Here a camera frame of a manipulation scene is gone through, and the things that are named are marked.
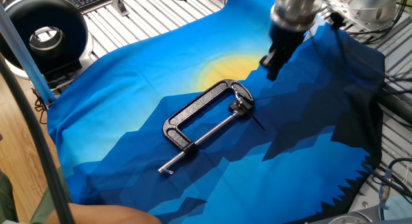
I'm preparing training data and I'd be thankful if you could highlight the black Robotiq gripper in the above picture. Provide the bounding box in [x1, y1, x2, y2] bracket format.
[259, 21, 307, 82]

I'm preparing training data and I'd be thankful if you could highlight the thin black clock hand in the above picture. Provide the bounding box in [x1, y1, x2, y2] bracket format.
[250, 114, 267, 132]

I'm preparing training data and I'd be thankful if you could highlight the small black clock movement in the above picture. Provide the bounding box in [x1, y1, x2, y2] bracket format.
[229, 99, 254, 116]

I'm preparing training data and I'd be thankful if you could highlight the black metal C-clamp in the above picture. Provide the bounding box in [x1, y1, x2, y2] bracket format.
[158, 79, 256, 176]

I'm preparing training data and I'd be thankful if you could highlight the silver mounting plate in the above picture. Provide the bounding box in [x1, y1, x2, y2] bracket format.
[321, 1, 391, 35]

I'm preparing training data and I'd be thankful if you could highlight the silver cylindrical stand base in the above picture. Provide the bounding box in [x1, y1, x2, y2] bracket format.
[348, 0, 402, 24]

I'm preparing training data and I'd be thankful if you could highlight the blue mountain print cloth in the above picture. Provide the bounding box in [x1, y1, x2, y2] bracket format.
[46, 0, 386, 224]

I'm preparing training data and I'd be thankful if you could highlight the person's bare leg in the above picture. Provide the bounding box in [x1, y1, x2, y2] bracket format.
[44, 202, 162, 224]

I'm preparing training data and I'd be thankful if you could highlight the green garment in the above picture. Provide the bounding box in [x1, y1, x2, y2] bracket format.
[0, 167, 73, 224]

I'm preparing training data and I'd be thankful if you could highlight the black cable with connector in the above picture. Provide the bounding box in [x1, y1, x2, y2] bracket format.
[361, 157, 412, 222]

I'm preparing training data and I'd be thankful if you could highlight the metal corner bracket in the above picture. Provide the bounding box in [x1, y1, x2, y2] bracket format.
[110, 0, 130, 17]

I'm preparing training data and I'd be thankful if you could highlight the round black ring device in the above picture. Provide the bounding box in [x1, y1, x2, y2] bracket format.
[0, 0, 95, 90]

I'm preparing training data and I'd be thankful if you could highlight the thick black hose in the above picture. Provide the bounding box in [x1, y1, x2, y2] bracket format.
[0, 55, 75, 224]

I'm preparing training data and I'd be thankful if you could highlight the blue tinted aluminium post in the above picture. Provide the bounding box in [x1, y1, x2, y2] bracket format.
[0, 4, 57, 107]

